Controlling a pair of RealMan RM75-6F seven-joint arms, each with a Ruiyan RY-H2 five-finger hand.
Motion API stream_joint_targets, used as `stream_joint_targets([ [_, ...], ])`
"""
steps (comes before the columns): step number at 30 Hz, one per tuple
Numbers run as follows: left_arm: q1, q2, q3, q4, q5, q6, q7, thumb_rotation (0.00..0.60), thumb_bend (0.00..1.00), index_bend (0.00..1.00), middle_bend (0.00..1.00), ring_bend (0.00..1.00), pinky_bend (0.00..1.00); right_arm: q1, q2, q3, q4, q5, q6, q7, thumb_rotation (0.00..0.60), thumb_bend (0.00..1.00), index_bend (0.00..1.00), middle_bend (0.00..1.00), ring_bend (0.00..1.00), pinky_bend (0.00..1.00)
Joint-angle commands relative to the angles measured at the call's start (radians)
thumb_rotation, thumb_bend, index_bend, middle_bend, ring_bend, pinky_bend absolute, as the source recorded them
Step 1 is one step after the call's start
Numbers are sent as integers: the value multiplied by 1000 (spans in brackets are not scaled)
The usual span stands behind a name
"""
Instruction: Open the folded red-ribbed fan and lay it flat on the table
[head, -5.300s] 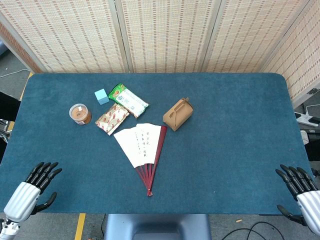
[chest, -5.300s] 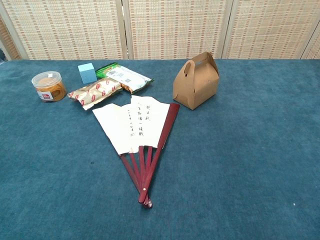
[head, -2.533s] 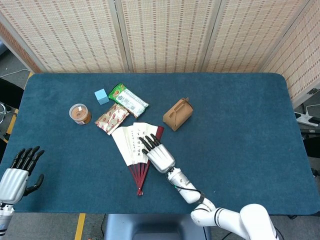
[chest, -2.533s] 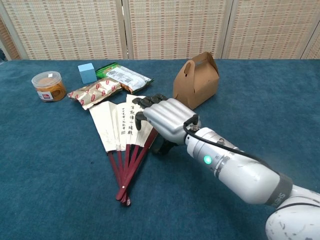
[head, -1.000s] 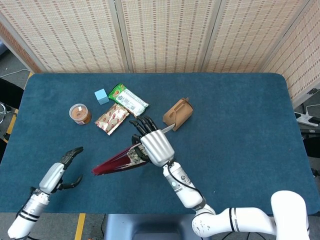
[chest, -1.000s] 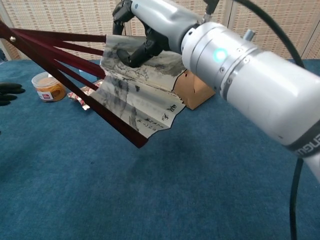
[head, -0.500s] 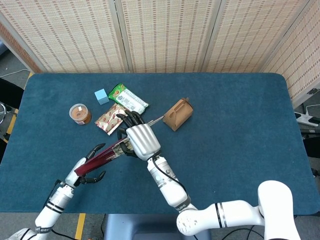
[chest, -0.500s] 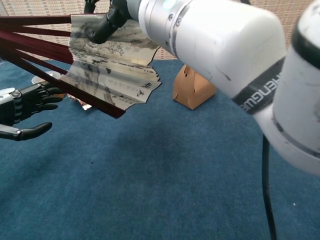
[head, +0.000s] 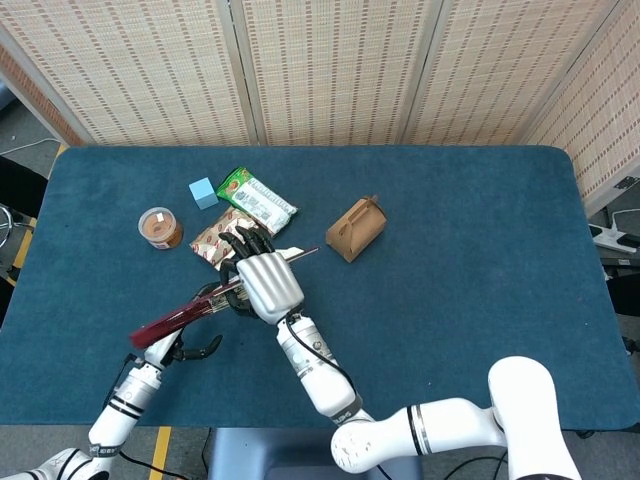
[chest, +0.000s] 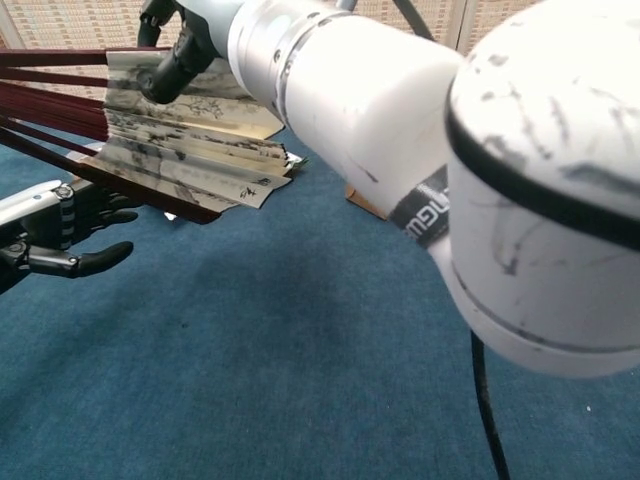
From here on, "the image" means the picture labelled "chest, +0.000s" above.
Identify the green and white snack bag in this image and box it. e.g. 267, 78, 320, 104
283, 152, 310, 175

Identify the blue felt table cover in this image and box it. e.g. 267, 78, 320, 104
0, 127, 640, 480

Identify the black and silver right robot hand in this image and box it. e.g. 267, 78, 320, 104
136, 0, 246, 106

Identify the brown kraft paper carry box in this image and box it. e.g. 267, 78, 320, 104
344, 183, 392, 222

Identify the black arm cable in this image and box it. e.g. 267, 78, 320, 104
468, 328, 512, 480

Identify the woven bamboo screen panel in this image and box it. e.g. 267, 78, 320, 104
0, 0, 174, 52
458, 0, 539, 57
344, 0, 474, 51

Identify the red white folding fan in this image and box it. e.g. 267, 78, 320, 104
0, 46, 302, 227

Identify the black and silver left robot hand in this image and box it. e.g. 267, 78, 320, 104
0, 179, 140, 297

